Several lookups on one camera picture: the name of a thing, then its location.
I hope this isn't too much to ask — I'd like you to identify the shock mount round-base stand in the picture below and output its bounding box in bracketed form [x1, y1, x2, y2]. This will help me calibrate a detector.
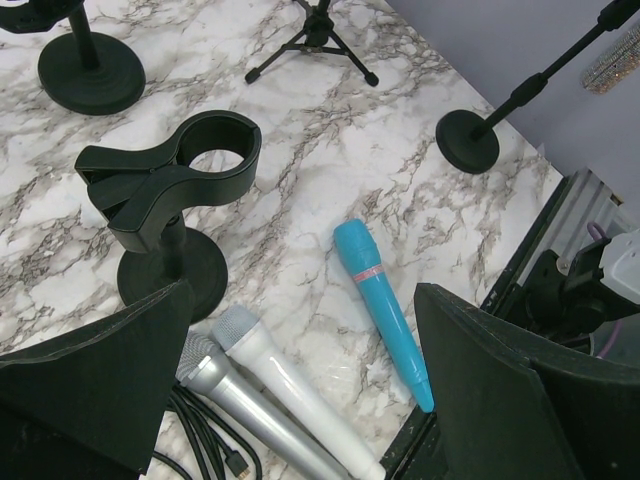
[1, 0, 146, 116]

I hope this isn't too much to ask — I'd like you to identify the silver microphone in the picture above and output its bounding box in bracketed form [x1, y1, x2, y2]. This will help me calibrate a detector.
[176, 331, 349, 479]

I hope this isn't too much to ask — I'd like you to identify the glitter microphone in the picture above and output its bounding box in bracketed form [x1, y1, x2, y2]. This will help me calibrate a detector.
[580, 21, 639, 94]

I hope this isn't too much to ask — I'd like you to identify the tripod shock mount stand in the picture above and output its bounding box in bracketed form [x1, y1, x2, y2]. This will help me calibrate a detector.
[244, 0, 379, 87]

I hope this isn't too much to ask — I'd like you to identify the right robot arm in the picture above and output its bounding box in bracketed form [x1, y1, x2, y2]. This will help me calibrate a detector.
[513, 230, 639, 359]

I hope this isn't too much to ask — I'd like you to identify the teal microphone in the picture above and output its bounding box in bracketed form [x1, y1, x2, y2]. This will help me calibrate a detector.
[334, 219, 435, 413]

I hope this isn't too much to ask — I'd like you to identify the black coiled cable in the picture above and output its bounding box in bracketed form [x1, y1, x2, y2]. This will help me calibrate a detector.
[149, 384, 266, 480]

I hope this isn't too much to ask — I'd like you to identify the white microphone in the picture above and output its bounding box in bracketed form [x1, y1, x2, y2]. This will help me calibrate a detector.
[211, 305, 386, 479]

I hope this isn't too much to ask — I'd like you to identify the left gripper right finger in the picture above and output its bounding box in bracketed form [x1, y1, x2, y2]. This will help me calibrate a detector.
[414, 283, 639, 479]

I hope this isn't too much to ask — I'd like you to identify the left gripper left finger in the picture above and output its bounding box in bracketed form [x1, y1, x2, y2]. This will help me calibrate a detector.
[1, 281, 193, 479]

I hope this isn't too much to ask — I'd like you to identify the clip round-base stand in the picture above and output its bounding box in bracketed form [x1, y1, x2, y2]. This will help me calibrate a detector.
[435, 0, 639, 175]
[75, 110, 262, 323]

